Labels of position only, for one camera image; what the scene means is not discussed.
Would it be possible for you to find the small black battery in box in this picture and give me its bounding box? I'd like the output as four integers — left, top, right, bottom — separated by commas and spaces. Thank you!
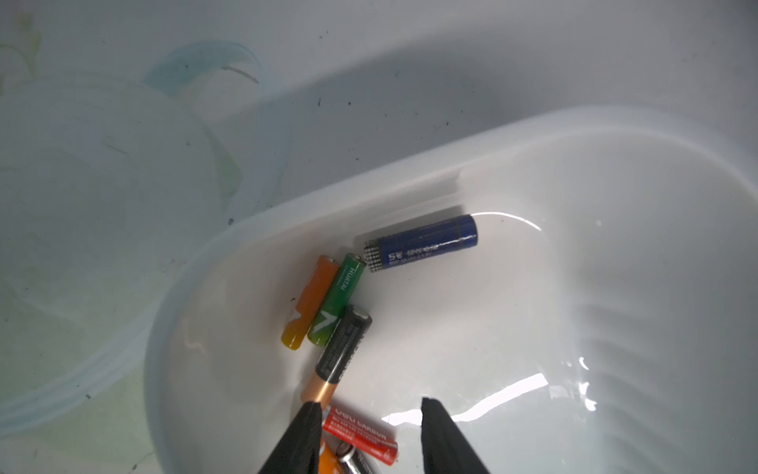
336, 442, 374, 474

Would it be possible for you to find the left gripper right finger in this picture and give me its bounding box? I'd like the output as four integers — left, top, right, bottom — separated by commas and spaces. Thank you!
420, 397, 489, 474

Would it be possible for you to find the green battery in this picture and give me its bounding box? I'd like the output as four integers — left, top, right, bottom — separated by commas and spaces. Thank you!
307, 253, 366, 347

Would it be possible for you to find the orange battery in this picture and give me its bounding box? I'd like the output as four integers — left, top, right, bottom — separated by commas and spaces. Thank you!
280, 255, 340, 351
318, 440, 343, 474

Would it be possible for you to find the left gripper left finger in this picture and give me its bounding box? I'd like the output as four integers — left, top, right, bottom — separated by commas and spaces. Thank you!
259, 402, 323, 474

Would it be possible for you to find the white plastic storage box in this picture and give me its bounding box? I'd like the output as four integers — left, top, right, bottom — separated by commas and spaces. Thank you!
145, 108, 757, 473

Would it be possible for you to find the dark navy battery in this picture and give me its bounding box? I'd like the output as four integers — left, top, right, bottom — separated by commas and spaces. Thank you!
363, 215, 479, 273

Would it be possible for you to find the red battery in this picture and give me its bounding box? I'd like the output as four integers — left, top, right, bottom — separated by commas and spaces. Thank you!
322, 406, 399, 466

